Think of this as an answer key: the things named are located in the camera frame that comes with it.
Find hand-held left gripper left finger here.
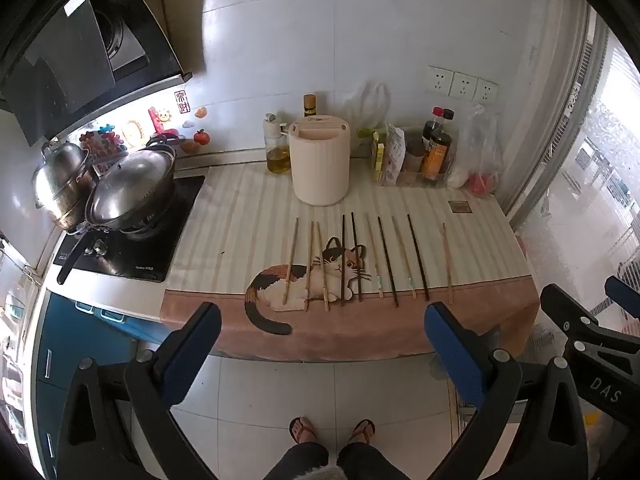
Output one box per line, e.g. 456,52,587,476
54,302,223,480

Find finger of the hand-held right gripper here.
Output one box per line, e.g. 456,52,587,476
604,276,640,311
540,283,640,361

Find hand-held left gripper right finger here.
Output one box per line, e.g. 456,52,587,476
424,301,586,480

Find light chopstick with patterned end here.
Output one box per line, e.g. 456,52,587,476
365,213,384,299
391,216,417,300

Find cream cylindrical utensil holder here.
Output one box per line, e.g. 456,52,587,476
289,115,351,206

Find black glass gas stove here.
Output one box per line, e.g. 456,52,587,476
52,175,207,284

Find glass sliding door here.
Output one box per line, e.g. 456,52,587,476
500,0,640,313

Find blue kitchen cabinet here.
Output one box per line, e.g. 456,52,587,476
30,290,172,461

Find person's right leg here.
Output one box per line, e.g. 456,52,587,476
336,418,402,480

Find person's leg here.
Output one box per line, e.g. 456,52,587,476
262,416,331,480
336,418,402,480

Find person's left leg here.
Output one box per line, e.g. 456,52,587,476
262,416,331,480

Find striped cat printed mat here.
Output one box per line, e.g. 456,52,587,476
160,162,541,362

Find steel wok with lid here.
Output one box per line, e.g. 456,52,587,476
56,145,179,286

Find plastic bag with red contents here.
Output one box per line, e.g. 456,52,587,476
447,104,504,197

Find orange label sauce bottle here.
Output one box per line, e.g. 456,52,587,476
420,109,455,184

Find brown seasoning jar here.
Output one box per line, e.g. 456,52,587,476
404,130,426,173

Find clear cooking oil bottle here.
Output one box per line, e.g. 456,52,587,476
263,112,292,175

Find white printed packet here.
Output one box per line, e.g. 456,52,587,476
385,123,407,185

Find yellow packet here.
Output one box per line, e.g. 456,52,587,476
371,130,389,182

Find stacked steel steamer pot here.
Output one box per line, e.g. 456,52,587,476
32,140,99,232

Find sauce bottle with red cap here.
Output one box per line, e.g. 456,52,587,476
422,106,445,149

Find clear hanging plastic bag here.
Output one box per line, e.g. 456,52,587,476
342,81,391,142

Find black range hood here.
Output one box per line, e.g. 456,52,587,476
0,0,194,147

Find colourful letter wall stickers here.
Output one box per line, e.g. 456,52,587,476
80,125,127,162

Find white wall socket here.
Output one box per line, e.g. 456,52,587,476
427,65,454,96
474,78,499,104
448,72,478,100

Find pink sun wall sticker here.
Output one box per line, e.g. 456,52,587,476
147,106,179,139

